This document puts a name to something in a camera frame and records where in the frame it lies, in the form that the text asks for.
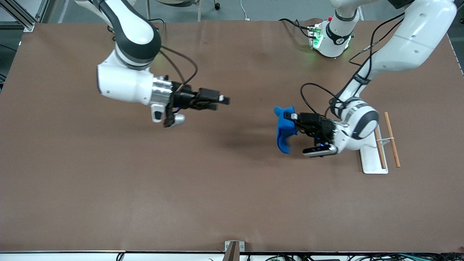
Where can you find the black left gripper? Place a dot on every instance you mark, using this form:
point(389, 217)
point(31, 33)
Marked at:
point(321, 126)

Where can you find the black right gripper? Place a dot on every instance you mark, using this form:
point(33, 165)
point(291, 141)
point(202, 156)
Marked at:
point(182, 98)

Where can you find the blue microfiber towel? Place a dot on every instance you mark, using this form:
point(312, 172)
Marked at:
point(284, 127)

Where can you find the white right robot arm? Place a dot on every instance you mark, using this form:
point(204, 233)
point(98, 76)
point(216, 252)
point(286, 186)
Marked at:
point(123, 81)

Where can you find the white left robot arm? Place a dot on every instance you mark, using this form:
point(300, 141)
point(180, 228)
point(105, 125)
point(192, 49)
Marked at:
point(409, 43)

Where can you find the brown table cover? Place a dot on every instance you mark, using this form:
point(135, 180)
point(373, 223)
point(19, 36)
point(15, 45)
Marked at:
point(232, 188)

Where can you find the grey chair base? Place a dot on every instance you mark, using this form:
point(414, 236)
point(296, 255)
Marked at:
point(199, 9)

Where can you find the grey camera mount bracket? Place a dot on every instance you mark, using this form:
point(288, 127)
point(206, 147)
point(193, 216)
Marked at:
point(234, 250)

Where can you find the aluminium frame post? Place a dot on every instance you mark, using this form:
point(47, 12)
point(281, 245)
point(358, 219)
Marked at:
point(21, 16)

